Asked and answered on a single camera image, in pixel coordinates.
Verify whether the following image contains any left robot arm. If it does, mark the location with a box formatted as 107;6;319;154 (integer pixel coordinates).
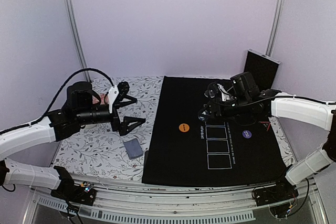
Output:
1;77;145;200

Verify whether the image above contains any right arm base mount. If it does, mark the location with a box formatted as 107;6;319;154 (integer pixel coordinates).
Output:
251;180;299;219

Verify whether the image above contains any red patterned bowl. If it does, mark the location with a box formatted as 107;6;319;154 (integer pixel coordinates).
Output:
92;93;108;105

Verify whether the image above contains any aluminium poker chip case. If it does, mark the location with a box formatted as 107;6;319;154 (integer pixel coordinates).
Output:
244;49;281;90

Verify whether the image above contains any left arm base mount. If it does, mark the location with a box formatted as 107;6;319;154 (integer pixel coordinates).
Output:
50;178;97;206

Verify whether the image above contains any blue white chip stack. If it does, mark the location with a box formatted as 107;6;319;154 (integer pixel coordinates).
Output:
198;110;209;121

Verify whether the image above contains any right aluminium post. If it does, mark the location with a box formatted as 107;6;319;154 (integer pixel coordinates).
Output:
265;0;285;57

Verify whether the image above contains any blue card deck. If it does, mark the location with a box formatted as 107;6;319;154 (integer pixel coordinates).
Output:
123;138;144;160

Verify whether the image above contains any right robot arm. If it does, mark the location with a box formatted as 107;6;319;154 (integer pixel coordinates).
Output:
198;72;335;201

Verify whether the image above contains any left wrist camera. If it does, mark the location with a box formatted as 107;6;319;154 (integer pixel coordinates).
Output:
107;81;130;114

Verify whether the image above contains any left aluminium post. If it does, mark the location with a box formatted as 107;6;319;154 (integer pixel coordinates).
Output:
64;0;88;69

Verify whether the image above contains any black poker mat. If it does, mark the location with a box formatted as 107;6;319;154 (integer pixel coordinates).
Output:
142;77;286;187

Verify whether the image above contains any orange big blind button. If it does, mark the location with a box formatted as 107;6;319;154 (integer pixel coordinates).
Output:
178;123;190;133

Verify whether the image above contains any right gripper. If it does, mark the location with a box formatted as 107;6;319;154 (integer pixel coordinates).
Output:
198;95;250;122

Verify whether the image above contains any floral tablecloth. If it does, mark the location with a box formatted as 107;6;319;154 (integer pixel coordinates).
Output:
53;76;163;181

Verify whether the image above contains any triangular all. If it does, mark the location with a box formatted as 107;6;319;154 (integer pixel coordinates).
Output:
259;121;271;132

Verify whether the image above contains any aluminium front rail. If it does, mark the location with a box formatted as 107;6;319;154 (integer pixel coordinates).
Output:
23;175;333;223

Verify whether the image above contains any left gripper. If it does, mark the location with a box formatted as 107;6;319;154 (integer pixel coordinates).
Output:
76;104;146;136

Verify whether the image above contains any aluminium post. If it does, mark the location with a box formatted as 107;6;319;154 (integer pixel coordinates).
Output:
64;0;88;69
265;0;285;57

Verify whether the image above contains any purple small blind button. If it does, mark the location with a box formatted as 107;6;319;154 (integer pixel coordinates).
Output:
242;130;252;139

